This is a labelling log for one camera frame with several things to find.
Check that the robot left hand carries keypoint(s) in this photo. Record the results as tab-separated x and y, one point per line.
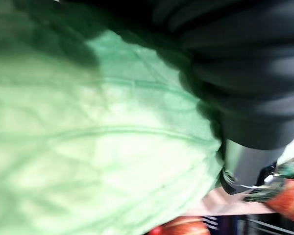
235	61

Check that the green cabbage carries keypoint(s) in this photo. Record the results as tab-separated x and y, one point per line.
88	137

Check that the small red fruit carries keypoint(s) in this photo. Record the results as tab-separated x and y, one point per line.
156	230

